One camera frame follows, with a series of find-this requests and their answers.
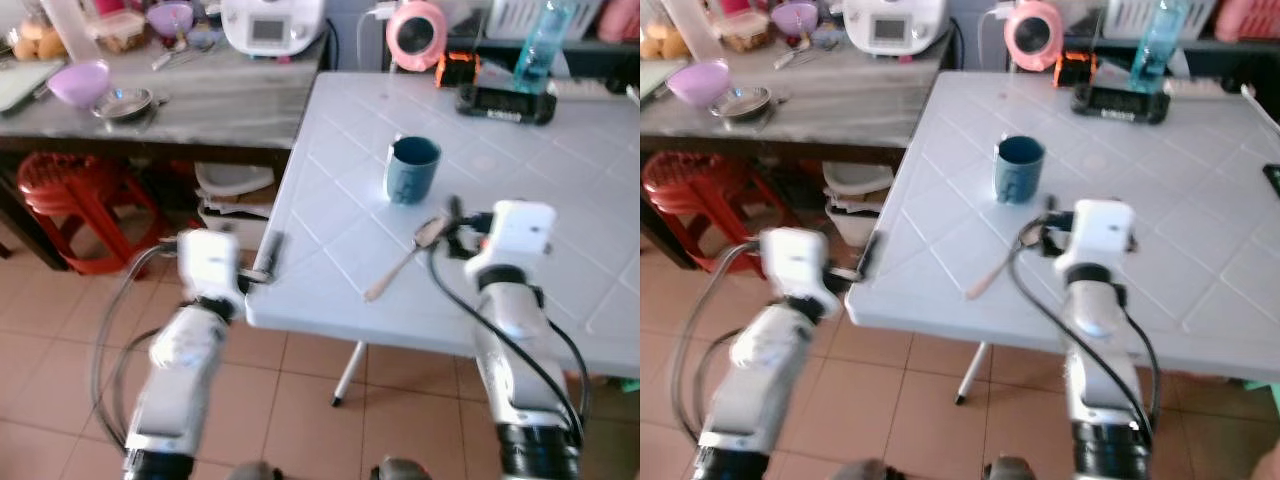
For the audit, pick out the black rectangular tray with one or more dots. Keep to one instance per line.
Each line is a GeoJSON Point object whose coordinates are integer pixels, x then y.
{"type": "Point", "coordinates": [505, 106]}
{"type": "Point", "coordinates": [1120, 105]}

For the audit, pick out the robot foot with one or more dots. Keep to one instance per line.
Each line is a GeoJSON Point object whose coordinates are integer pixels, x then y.
{"type": "Point", "coordinates": [868, 471]}
{"type": "Point", "coordinates": [258, 471]}
{"type": "Point", "coordinates": [1012, 470]}
{"type": "Point", "coordinates": [402, 470]}

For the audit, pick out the white metal table leg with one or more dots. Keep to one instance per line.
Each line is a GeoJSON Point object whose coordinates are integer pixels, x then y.
{"type": "Point", "coordinates": [350, 372]}
{"type": "Point", "coordinates": [973, 372]}

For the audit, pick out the long golden spoon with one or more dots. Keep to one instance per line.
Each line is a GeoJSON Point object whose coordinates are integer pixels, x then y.
{"type": "Point", "coordinates": [995, 272]}
{"type": "Point", "coordinates": [395, 272]}

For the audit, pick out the blue ceramic mug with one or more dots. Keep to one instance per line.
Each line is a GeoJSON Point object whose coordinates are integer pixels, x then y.
{"type": "Point", "coordinates": [1018, 170]}
{"type": "Point", "coordinates": [412, 172]}

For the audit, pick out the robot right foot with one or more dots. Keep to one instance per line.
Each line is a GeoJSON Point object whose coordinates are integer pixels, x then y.
{"type": "Point", "coordinates": [402, 470]}
{"type": "Point", "coordinates": [1012, 470]}

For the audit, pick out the orange and black device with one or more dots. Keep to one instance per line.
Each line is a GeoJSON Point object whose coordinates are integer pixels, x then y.
{"type": "Point", "coordinates": [1075, 69]}
{"type": "Point", "coordinates": [458, 70]}

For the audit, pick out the purple plastic bowl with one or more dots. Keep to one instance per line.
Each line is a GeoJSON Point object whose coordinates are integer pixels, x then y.
{"type": "Point", "coordinates": [78, 84]}
{"type": "Point", "coordinates": [697, 84]}

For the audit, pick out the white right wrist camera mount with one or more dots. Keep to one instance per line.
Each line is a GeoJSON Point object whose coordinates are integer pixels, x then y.
{"type": "Point", "coordinates": [520, 232]}
{"type": "Point", "coordinates": [1098, 230]}

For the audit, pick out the small metal bowl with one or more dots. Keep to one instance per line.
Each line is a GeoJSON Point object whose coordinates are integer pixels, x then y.
{"type": "Point", "coordinates": [125, 104]}
{"type": "Point", "coordinates": [743, 103]}

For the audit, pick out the white kitchen appliance with display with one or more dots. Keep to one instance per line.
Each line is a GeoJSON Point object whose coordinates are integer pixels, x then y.
{"type": "Point", "coordinates": [272, 25]}
{"type": "Point", "coordinates": [893, 25]}

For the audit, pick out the clear blue water bottle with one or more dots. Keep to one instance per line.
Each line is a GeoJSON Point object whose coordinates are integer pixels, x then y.
{"type": "Point", "coordinates": [1158, 50]}
{"type": "Point", "coordinates": [542, 50]}

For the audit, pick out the red plastic stool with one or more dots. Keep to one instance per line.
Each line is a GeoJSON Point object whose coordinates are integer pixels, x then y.
{"type": "Point", "coordinates": [70, 186]}
{"type": "Point", "coordinates": [695, 186]}

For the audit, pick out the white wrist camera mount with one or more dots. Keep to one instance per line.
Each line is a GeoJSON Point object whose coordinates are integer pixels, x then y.
{"type": "Point", "coordinates": [795, 262]}
{"type": "Point", "coordinates": [210, 262]}
{"type": "Point", "coordinates": [520, 232]}
{"type": "Point", "coordinates": [1098, 230]}

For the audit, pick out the pale green cutting board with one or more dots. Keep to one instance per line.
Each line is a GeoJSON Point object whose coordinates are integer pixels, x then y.
{"type": "Point", "coordinates": [25, 85]}

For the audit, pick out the bag of bread rolls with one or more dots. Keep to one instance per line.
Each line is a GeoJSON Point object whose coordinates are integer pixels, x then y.
{"type": "Point", "coordinates": [665, 42]}
{"type": "Point", "coordinates": [38, 42]}

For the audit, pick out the clear plastic food box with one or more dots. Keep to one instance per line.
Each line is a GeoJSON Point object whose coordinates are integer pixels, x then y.
{"type": "Point", "coordinates": [745, 32]}
{"type": "Point", "coordinates": [118, 32]}

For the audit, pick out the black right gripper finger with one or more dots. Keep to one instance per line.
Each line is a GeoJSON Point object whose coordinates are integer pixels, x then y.
{"type": "Point", "coordinates": [1051, 212]}
{"type": "Point", "coordinates": [1046, 242]}
{"type": "Point", "coordinates": [450, 246]}
{"type": "Point", "coordinates": [454, 214]}

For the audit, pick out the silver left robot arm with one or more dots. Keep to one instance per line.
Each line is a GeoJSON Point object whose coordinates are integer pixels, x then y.
{"type": "Point", "coordinates": [180, 360]}
{"type": "Point", "coordinates": [765, 360]}

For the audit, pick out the pink plastic container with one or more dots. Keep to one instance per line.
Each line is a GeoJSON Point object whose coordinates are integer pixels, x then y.
{"type": "Point", "coordinates": [620, 20]}
{"type": "Point", "coordinates": [1248, 20]}

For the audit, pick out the pink round appliance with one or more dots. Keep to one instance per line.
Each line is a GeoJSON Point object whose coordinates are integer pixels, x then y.
{"type": "Point", "coordinates": [1033, 36]}
{"type": "Point", "coordinates": [416, 36]}

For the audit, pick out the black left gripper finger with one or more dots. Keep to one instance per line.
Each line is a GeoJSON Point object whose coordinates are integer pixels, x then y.
{"type": "Point", "coordinates": [869, 254]}
{"type": "Point", "coordinates": [273, 252]}

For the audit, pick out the purple plastic cup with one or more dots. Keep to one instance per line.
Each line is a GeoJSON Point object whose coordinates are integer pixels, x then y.
{"type": "Point", "coordinates": [171, 18]}
{"type": "Point", "coordinates": [794, 17]}

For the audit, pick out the white plastic basket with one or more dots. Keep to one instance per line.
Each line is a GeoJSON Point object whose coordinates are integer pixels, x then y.
{"type": "Point", "coordinates": [515, 18]}
{"type": "Point", "coordinates": [1125, 18]}

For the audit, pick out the white plastic tubs stack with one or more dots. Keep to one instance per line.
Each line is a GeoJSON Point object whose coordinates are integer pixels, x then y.
{"type": "Point", "coordinates": [858, 198]}
{"type": "Point", "coordinates": [232, 200]}

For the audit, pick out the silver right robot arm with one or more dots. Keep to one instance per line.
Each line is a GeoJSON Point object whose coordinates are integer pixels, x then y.
{"type": "Point", "coordinates": [1100, 340]}
{"type": "Point", "coordinates": [520, 340]}

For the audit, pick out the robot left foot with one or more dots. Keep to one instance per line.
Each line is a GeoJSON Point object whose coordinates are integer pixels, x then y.
{"type": "Point", "coordinates": [868, 471]}
{"type": "Point", "coordinates": [258, 471]}

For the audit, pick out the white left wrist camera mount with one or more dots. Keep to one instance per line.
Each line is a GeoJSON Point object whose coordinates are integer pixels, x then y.
{"type": "Point", "coordinates": [210, 262]}
{"type": "Point", "coordinates": [795, 262]}

